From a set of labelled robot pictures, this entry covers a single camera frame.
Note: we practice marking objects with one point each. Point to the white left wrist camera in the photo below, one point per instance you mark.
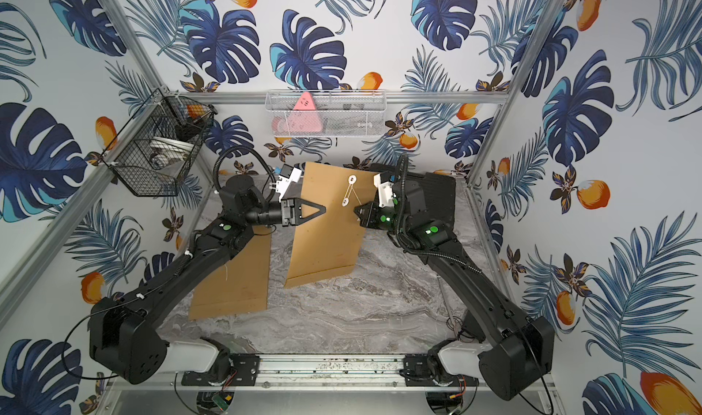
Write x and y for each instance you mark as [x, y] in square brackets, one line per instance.
[287, 175]

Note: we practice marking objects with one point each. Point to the pink triangle item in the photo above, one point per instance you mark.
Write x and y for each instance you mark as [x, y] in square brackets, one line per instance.
[304, 118]

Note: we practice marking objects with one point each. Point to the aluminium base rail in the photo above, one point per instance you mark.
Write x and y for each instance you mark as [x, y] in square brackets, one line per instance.
[348, 372]

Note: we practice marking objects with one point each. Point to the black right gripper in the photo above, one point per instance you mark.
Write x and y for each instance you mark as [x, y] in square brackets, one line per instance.
[369, 219]

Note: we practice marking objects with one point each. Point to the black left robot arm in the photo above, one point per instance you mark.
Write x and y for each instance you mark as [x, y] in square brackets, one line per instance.
[123, 333]

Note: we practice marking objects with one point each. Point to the black plastic tool case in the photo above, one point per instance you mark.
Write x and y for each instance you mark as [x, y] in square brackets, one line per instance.
[427, 205]

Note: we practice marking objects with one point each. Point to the brown kraft file bag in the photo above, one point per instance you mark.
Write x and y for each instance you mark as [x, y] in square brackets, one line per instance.
[328, 246]
[238, 287]

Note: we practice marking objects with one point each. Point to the black wire basket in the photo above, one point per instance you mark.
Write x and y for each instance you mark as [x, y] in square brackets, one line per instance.
[155, 159]

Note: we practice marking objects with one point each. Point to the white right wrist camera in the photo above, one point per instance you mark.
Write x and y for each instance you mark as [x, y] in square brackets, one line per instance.
[384, 183]

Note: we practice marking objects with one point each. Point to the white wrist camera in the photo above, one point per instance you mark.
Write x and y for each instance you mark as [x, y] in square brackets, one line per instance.
[287, 175]
[384, 183]

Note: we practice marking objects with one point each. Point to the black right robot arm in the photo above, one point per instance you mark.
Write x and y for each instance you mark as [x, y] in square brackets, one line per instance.
[520, 347]

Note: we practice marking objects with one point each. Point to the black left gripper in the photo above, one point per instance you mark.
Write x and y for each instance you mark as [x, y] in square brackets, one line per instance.
[289, 212]

